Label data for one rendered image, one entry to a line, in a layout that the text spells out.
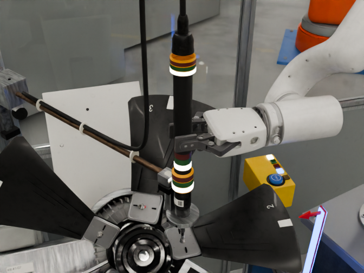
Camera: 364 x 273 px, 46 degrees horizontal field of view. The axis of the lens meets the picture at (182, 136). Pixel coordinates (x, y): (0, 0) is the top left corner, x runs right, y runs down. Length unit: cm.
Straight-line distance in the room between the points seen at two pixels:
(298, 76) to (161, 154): 33
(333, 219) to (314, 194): 81
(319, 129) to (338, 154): 125
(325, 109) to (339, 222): 60
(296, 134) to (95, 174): 57
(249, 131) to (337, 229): 67
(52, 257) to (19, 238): 10
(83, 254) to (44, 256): 9
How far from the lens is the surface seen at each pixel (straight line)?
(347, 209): 146
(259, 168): 137
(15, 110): 127
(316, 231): 114
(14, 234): 111
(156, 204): 94
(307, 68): 92
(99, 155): 117
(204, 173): 183
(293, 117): 83
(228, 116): 82
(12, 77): 126
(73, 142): 118
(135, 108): 103
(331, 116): 87
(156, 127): 98
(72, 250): 107
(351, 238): 137
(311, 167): 207
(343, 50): 85
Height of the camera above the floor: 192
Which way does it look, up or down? 35 degrees down
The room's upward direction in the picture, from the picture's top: straight up
